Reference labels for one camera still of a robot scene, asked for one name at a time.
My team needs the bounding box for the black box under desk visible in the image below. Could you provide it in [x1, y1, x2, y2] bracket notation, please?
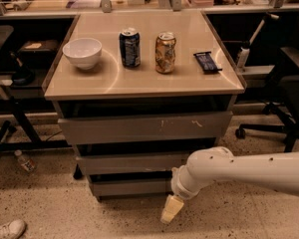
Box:
[18, 39, 59, 65]

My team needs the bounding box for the black desk frame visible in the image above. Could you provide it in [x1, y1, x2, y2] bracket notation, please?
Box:
[0, 25, 71, 177]

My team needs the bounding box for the grey drawer cabinet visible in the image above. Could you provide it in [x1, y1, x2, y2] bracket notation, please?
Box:
[45, 10, 244, 185]

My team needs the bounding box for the grey drawer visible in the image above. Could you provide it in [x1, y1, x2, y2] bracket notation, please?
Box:
[58, 112, 232, 144]
[90, 178, 171, 197]
[77, 151, 190, 175]

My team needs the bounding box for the dark blue snack bar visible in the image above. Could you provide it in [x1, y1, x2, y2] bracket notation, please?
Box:
[193, 51, 221, 74]

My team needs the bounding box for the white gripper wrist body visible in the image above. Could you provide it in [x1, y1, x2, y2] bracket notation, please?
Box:
[170, 166, 200, 200]

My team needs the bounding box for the grey middle drawer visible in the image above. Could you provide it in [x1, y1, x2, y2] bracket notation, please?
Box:
[77, 151, 190, 175]

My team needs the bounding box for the black office chair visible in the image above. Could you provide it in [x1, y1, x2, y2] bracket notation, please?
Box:
[235, 16, 299, 152]

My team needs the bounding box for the white bowl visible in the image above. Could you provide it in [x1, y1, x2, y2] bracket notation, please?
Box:
[63, 38, 103, 70]

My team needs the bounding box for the plastic water bottle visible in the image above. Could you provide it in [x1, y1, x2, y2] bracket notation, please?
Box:
[14, 150, 36, 172]

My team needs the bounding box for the grey bottom drawer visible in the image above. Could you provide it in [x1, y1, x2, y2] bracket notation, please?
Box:
[90, 178, 171, 197]

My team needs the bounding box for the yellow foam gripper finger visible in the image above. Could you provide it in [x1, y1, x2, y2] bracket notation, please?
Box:
[160, 195, 184, 224]

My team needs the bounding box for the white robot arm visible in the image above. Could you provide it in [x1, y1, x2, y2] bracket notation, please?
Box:
[160, 146, 299, 224]

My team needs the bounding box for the grey top drawer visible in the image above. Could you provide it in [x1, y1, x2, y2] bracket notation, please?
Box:
[58, 112, 232, 144]

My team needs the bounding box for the gold soda can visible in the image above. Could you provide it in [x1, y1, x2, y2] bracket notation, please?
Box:
[155, 32, 176, 74]

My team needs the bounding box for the blue soda can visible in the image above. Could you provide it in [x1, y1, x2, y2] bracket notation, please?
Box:
[119, 28, 141, 68]

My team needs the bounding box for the white sneaker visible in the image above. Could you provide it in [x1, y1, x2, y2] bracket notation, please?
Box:
[0, 219, 26, 239]

